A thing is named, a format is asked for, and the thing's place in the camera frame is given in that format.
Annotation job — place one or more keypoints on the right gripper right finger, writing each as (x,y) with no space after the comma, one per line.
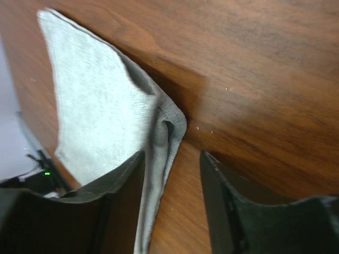
(246,217)

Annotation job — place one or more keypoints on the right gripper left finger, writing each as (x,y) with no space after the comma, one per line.
(119,195)

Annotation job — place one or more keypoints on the grey cloth napkin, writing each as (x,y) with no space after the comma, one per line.
(108,109)

